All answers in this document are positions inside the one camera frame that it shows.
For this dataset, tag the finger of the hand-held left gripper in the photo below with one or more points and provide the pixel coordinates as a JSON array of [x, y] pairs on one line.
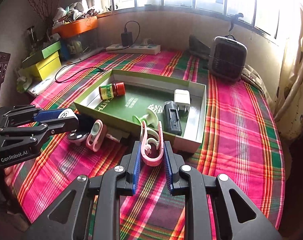
[[64, 125], [49, 115]]

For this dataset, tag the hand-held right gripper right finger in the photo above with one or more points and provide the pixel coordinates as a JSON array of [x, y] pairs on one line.
[[167, 170]]

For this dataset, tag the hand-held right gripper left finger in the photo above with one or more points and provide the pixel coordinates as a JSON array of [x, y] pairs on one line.
[[136, 167]]

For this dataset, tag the white round container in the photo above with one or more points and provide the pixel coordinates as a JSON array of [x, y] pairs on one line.
[[66, 113]]

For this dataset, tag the pink plastic clip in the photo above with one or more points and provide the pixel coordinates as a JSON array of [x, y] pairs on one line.
[[94, 128], [151, 162]]

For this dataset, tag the black and white oval gadget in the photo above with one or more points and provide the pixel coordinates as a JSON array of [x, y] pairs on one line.
[[77, 137]]

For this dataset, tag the black battery charger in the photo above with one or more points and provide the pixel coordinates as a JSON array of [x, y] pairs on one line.
[[172, 120]]

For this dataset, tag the green cardboard box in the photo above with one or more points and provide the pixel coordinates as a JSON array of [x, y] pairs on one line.
[[116, 110]]

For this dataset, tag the green and white spool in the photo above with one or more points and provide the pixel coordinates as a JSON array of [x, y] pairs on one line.
[[151, 115]]

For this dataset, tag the red-capped brown bottle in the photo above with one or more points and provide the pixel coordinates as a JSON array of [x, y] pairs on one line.
[[109, 91]]

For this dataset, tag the white power adapter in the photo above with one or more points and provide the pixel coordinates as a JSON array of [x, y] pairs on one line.
[[181, 97]]

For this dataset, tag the white plastic bag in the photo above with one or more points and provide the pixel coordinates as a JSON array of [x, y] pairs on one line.
[[22, 83]]

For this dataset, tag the yellow box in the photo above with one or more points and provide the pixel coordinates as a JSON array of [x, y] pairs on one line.
[[47, 67]]

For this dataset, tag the pink green plaid blanket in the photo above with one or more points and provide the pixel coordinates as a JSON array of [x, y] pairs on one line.
[[241, 130]]

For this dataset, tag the orange plastic tray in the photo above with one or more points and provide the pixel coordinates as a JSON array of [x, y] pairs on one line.
[[76, 28]]

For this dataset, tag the dried twigs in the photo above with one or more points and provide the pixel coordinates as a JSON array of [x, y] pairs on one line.
[[47, 15]]

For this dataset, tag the heap of plastic packets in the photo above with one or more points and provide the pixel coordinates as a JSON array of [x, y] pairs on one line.
[[69, 12]]

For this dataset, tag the black plug-in charger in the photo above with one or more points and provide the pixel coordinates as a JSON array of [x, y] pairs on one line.
[[126, 38]]

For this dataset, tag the white power strip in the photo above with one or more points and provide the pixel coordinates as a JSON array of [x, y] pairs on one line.
[[141, 48]]

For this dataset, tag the white plug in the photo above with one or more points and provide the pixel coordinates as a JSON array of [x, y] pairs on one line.
[[146, 42]]

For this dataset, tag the small grey heater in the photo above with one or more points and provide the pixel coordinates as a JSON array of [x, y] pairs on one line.
[[226, 60]]

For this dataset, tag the pale patterned cloth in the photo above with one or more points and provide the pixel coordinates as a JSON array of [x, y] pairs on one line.
[[251, 75]]

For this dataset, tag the cream heart-print curtain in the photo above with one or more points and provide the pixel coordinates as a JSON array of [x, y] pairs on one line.
[[286, 55]]

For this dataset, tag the cream rattan frame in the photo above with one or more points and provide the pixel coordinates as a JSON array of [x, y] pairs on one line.
[[295, 90]]

